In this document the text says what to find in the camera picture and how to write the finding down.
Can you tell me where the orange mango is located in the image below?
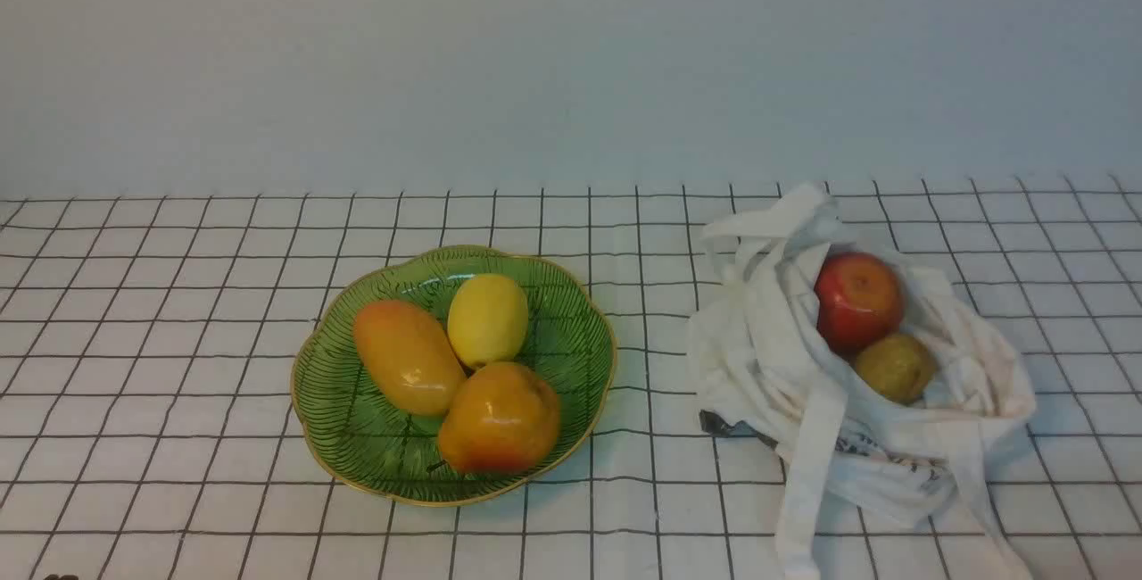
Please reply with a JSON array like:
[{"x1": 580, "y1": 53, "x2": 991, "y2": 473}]
[{"x1": 353, "y1": 300, "x2": 468, "y2": 417}]

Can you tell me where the white grid tablecloth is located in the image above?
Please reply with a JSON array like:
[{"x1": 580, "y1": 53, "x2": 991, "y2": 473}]
[{"x1": 1, "y1": 174, "x2": 1141, "y2": 579}]

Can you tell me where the red apple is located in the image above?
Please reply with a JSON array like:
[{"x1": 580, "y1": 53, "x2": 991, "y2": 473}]
[{"x1": 815, "y1": 251, "x2": 904, "y2": 359}]

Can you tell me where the brown-green kiwi fruit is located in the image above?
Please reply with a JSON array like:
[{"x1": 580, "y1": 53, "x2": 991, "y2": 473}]
[{"x1": 851, "y1": 332, "x2": 939, "y2": 405}]

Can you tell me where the green leaf-pattern plate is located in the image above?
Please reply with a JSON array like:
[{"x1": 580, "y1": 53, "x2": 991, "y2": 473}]
[{"x1": 291, "y1": 245, "x2": 617, "y2": 507}]

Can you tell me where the orange persimmon fruit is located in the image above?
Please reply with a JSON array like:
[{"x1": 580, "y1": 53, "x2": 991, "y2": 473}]
[{"x1": 437, "y1": 361, "x2": 560, "y2": 475}]

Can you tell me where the yellow lemon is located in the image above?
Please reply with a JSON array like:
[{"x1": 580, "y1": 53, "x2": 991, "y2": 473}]
[{"x1": 447, "y1": 272, "x2": 529, "y2": 371}]

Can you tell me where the white cloth bag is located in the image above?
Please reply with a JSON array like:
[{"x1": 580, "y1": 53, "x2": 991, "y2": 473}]
[{"x1": 686, "y1": 183, "x2": 1037, "y2": 579}]

